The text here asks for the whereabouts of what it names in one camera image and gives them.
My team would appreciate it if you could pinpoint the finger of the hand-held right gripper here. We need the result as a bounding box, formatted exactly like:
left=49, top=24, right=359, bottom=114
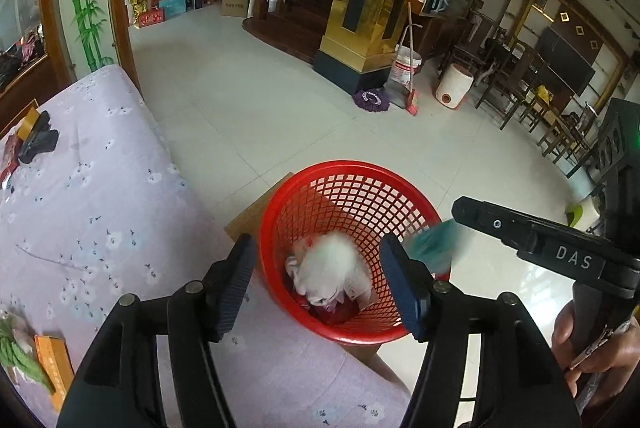
left=451, top=196, right=608, bottom=281

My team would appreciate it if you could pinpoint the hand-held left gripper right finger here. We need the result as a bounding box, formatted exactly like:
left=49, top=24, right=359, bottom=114
left=378, top=233, right=583, bottom=428

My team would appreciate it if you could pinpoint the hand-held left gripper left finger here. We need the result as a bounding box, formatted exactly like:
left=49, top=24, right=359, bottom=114
left=57, top=233, right=258, bottom=428

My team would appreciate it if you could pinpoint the teal cloth piece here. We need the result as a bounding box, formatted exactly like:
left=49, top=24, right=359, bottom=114
left=409, top=219, right=460, bottom=276

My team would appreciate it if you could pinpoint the red mesh basket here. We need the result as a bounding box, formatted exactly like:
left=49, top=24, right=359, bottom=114
left=258, top=160, right=452, bottom=344

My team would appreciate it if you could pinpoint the white plastic bag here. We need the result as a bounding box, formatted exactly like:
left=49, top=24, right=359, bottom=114
left=292, top=230, right=362, bottom=304

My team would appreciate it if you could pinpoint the orange carton box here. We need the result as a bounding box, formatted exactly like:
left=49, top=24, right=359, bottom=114
left=33, top=334, right=76, bottom=411

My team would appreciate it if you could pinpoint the green towel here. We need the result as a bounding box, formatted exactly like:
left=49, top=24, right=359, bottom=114
left=0, top=315, right=56, bottom=394

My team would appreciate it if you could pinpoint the person's right hand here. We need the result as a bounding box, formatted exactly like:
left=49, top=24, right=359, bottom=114
left=551, top=303, right=640, bottom=409

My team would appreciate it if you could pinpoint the green white plastic item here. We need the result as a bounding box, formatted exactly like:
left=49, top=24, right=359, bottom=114
left=565, top=200, right=601, bottom=229

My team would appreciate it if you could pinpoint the brown cardboard box stand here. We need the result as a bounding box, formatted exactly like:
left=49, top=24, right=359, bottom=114
left=224, top=192, right=273, bottom=243

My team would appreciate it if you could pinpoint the wooden chair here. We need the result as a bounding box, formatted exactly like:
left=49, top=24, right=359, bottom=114
left=537, top=100, right=601, bottom=164
left=475, top=40, right=538, bottom=129

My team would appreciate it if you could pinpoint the black television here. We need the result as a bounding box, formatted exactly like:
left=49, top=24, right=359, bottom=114
left=535, top=27, right=596, bottom=96

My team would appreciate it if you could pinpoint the white cylindrical stool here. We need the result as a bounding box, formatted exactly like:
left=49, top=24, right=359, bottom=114
left=434, top=63, right=474, bottom=111

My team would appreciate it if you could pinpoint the lilac floral tablecloth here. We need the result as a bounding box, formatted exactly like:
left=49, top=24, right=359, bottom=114
left=0, top=64, right=411, bottom=428

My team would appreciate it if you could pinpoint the purple mop head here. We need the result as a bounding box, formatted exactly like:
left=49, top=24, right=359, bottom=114
left=354, top=88, right=392, bottom=114

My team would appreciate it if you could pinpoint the white plastic bucket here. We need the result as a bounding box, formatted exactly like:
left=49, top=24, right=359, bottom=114
left=387, top=44, right=422, bottom=86

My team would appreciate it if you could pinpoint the golden pillar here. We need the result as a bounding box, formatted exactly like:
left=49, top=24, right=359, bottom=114
left=312, top=0, right=476, bottom=96

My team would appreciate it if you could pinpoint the red pouch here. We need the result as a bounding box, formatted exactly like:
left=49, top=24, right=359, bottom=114
left=0, top=140, right=23, bottom=186

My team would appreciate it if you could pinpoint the yellow tape roll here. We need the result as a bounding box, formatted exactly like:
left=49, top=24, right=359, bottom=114
left=17, top=105, right=43, bottom=141

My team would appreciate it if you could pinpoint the red gift box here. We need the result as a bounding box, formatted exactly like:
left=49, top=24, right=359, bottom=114
left=136, top=7, right=166, bottom=29

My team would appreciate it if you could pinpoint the wooden counter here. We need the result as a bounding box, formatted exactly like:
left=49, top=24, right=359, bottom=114
left=0, top=53, right=66, bottom=124

